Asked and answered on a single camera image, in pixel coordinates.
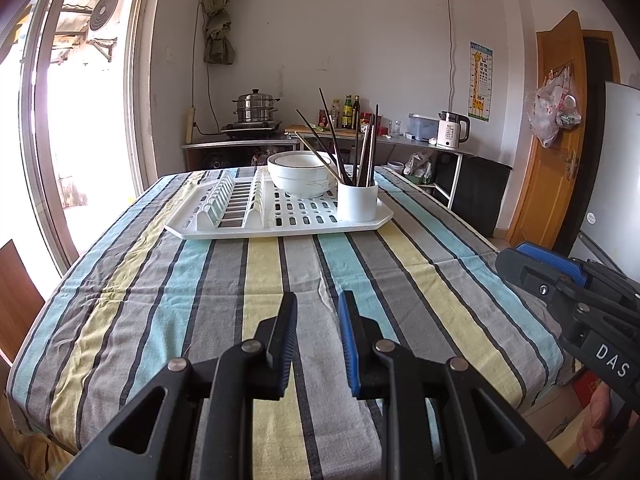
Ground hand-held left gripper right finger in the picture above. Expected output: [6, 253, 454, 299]
[337, 290, 568, 480]

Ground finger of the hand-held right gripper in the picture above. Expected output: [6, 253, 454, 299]
[495, 247, 637, 347]
[515, 241, 640, 312]

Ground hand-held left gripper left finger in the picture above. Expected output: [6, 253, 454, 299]
[57, 291, 299, 480]

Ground white cup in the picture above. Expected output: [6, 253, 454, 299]
[336, 180, 379, 222]

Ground person's right hand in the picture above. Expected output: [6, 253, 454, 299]
[575, 385, 614, 457]

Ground orange wooden door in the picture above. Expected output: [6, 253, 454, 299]
[505, 10, 621, 256]

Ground black panel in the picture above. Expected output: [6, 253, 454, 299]
[452, 154, 514, 239]

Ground white plastic dish rack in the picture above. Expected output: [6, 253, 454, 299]
[164, 167, 395, 240]

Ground striped tablecloth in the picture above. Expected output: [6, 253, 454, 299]
[6, 165, 566, 480]

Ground clear plastic bag bundle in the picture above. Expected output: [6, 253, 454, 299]
[402, 151, 437, 184]

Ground hanging plastic bags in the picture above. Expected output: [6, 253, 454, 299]
[528, 66, 583, 148]

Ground white electric kettle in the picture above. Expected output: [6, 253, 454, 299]
[436, 111, 472, 150]

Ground white bowl with dark rim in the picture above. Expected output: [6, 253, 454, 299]
[267, 150, 333, 182]
[272, 172, 335, 199]

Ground clear container with blue lid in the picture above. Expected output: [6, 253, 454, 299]
[407, 113, 441, 141]

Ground metal stove stand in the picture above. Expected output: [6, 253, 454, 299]
[181, 137, 296, 173]

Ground wooden cutting board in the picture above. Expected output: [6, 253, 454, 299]
[285, 127, 361, 137]

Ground black gas stove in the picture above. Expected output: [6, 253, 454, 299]
[221, 121, 283, 140]

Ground steel steamer pot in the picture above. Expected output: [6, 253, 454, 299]
[232, 89, 280, 125]

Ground yellow printed cloth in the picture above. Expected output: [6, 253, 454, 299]
[7, 427, 76, 466]

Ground brown wooden chair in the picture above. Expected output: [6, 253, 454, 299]
[0, 240, 46, 366]

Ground sliding glass door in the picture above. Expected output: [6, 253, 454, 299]
[0, 0, 166, 281]

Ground hanging grey cloth bundle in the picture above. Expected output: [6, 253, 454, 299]
[200, 0, 237, 66]

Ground outdoor air conditioner unit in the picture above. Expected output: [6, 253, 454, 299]
[87, 0, 121, 36]

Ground yellow black window sticker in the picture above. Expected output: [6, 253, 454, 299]
[0, 4, 32, 48]

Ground giraffe wall poster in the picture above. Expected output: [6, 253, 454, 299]
[467, 41, 494, 122]

